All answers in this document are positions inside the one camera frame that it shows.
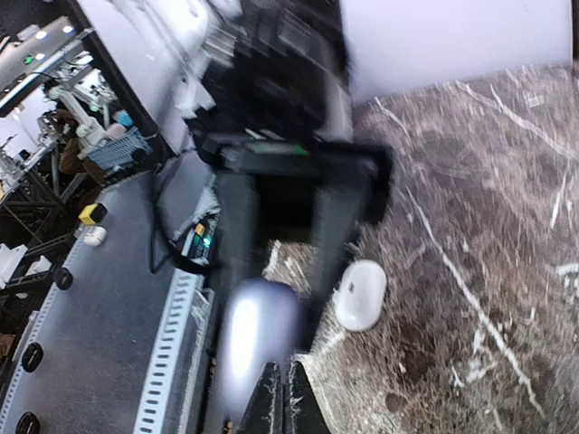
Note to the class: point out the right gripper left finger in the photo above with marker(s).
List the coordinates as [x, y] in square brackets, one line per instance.
[264, 414]

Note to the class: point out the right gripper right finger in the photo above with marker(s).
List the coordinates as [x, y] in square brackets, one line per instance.
[302, 414]

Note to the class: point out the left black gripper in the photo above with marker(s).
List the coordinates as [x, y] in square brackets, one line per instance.
[337, 206]

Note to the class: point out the purple blue charging case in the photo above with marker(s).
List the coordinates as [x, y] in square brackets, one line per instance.
[262, 323]

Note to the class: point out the white charging case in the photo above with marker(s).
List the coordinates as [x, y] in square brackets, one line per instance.
[360, 295]

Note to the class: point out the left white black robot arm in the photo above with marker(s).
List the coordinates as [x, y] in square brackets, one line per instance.
[263, 88]

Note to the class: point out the light blue plastic basket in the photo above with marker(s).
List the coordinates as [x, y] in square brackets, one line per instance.
[122, 152]

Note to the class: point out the yellow black small block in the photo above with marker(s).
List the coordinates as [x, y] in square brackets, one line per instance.
[93, 214]

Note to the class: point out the white slotted cable duct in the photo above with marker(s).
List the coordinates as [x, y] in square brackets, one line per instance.
[184, 290]

